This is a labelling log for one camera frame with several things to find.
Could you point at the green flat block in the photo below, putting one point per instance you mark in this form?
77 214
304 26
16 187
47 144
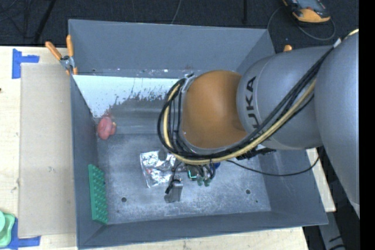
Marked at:
98 196

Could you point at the silver foil packet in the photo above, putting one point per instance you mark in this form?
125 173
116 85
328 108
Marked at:
153 168

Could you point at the pink toy food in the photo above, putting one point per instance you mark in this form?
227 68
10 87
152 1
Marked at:
104 128

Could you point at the grey metal bin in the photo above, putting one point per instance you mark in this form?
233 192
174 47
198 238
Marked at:
187 52

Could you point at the pale flat board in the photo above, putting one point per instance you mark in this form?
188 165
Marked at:
44 140

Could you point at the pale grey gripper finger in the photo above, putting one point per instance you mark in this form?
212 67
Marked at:
177 191
168 198

